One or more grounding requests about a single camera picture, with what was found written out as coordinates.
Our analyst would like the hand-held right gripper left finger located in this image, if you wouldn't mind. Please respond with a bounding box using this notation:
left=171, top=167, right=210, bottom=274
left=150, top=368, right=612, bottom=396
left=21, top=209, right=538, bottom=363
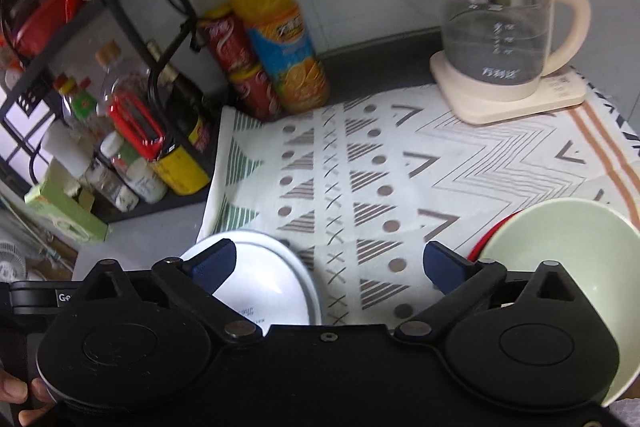
left=65, top=238, right=264, bottom=343

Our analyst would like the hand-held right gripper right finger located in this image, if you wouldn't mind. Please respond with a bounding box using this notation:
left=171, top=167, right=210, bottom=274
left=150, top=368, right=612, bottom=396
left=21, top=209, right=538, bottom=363
left=394, top=241, right=587, bottom=341

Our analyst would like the red-rimmed white plate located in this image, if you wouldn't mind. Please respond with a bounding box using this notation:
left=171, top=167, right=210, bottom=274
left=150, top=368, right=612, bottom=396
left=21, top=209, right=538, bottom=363
left=467, top=211, right=523, bottom=260

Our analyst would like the white bowl blue print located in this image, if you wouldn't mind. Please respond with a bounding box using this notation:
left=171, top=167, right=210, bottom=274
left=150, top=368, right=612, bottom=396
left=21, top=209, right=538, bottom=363
left=181, top=231, right=311, bottom=326

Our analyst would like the white plate with script print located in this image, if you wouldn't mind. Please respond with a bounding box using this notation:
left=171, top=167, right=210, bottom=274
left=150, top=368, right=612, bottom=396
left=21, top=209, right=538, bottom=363
left=277, top=243, right=322, bottom=326

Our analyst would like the pale green bowl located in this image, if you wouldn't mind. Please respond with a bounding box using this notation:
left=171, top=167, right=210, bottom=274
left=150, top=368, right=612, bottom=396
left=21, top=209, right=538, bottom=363
left=479, top=199, right=640, bottom=408

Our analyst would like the person's left hand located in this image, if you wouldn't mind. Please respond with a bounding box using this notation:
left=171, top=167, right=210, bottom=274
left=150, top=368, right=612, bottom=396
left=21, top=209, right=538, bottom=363
left=0, top=369, right=57, bottom=427

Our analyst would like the white fan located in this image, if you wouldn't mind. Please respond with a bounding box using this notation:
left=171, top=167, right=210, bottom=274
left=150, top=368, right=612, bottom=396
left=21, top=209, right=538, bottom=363
left=0, top=241, right=29, bottom=279

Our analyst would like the patterned tablecloth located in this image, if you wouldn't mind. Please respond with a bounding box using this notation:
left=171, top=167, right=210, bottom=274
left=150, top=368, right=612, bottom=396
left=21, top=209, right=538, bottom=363
left=196, top=68, right=640, bottom=328

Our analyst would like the green cardboard box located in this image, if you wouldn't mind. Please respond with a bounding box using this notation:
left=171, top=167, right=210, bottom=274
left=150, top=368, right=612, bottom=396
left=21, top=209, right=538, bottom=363
left=24, top=167, right=109, bottom=244

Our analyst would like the white-capped clear bottle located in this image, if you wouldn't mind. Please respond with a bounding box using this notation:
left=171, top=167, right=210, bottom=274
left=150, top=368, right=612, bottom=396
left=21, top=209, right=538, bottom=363
left=100, top=132, right=169, bottom=204

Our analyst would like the small seasoning bottle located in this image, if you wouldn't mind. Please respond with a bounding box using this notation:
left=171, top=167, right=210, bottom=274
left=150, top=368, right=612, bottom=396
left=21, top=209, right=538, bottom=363
left=75, top=157, right=140, bottom=213

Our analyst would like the dark soy sauce bottle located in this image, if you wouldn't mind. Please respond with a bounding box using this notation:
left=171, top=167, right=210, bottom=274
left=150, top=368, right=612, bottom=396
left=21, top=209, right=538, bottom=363
left=146, top=41, right=213, bottom=154

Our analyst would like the white plastic container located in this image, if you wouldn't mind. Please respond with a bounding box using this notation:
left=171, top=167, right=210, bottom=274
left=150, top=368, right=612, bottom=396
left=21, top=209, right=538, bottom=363
left=42, top=121, right=94, bottom=178

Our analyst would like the red cola can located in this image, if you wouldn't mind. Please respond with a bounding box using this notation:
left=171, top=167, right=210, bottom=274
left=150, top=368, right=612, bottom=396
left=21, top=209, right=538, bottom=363
left=229, top=64, right=282, bottom=122
left=199, top=7, right=257, bottom=78

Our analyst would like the cream kettle base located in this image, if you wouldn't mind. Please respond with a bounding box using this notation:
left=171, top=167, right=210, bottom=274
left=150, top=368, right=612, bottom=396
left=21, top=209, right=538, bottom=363
left=430, top=52, right=587, bottom=126

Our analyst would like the red-capped bottle with green label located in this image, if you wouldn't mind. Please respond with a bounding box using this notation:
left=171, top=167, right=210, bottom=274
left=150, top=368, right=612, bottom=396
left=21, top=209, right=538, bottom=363
left=74, top=78, right=113, bottom=138

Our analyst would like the small red-capped bottle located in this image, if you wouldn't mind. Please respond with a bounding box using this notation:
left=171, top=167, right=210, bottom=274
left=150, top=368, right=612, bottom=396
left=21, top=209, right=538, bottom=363
left=54, top=74, right=78, bottom=124

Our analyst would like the clear bottle with cork cap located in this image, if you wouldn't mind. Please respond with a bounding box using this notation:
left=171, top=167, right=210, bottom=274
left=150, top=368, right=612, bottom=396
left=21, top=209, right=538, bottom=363
left=95, top=42, right=152, bottom=108

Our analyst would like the orange juice bottle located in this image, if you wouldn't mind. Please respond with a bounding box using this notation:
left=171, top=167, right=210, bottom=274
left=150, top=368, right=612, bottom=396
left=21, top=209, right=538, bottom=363
left=227, top=0, right=331, bottom=114

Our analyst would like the black metal rack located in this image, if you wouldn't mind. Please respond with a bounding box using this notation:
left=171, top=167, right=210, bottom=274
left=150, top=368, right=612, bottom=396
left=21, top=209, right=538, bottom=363
left=0, top=0, right=227, bottom=224

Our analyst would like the red plastic plate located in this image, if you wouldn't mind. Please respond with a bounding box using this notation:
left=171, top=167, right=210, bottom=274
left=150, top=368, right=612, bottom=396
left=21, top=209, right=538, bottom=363
left=12, top=0, right=85, bottom=58

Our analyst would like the oil jug with red handle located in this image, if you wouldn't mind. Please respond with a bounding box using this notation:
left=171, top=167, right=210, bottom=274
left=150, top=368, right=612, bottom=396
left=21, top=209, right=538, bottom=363
left=107, top=74, right=212, bottom=196

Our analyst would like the glass kettle with cream handle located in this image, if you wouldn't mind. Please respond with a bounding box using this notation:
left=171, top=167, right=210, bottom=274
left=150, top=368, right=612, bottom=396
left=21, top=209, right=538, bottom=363
left=425, top=0, right=592, bottom=100

